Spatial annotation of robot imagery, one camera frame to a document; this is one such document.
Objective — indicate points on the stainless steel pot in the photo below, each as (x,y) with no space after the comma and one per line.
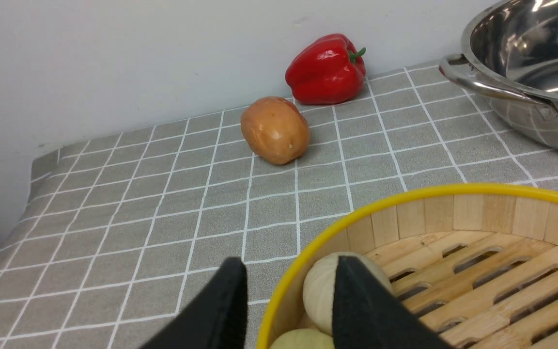
(509,56)

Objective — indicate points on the white round bun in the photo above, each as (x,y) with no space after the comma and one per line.
(318,287)

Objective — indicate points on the brown potato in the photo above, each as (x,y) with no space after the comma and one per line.
(275,130)

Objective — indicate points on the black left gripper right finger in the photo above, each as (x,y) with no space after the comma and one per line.
(365,315)

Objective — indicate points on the grey checkered tablecloth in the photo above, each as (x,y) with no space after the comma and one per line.
(121,232)

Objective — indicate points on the red bell pepper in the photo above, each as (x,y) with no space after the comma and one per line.
(329,71)

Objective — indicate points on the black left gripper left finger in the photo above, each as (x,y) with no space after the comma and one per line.
(216,318)

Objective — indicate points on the pale green round bun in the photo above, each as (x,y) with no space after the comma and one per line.
(303,339)

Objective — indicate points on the bamboo steamer basket yellow rim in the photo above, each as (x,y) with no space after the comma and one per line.
(477,263)

